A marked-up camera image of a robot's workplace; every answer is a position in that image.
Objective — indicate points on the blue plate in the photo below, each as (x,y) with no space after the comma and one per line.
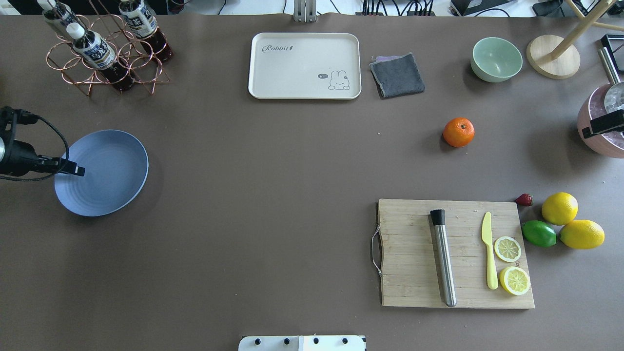
(116,167)

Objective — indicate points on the orange fruit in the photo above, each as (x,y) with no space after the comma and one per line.
(459,132)

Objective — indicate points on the cream rabbit tray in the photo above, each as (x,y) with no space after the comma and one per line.
(305,66)

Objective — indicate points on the grey folded cloth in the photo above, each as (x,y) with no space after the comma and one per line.
(397,75)

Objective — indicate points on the yellow plastic knife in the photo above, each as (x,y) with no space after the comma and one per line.
(486,237)

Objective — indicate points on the wooden stand with round base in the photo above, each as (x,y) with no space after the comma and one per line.
(556,57)

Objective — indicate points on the lemon half slice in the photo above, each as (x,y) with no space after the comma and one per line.
(507,249)
(514,280)

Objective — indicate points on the tea bottle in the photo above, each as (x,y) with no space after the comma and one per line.
(143,24)
(99,55)
(58,16)

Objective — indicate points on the copper wire bottle rack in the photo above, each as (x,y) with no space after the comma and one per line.
(145,68)

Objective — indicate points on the red strawberry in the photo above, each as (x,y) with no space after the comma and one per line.
(524,200)

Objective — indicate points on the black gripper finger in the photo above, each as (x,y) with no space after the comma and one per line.
(71,168)

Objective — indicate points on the wooden cutting board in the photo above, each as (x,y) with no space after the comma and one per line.
(410,276)

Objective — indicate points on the green lime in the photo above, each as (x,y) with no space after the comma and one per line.
(539,233)

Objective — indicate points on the pink bowl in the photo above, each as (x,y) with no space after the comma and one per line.
(608,144)

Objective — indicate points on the steel muddler black tip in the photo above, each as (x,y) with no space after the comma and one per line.
(443,254)

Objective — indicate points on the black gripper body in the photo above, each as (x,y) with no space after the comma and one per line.
(19,157)

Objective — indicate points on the yellow lemon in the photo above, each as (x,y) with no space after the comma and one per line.
(560,208)
(582,234)

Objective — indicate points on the green bowl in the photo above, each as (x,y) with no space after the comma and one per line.
(495,60)

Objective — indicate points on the aluminium frame post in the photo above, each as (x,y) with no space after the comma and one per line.
(304,11)

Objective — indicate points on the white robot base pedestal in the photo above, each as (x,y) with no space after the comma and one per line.
(303,343)

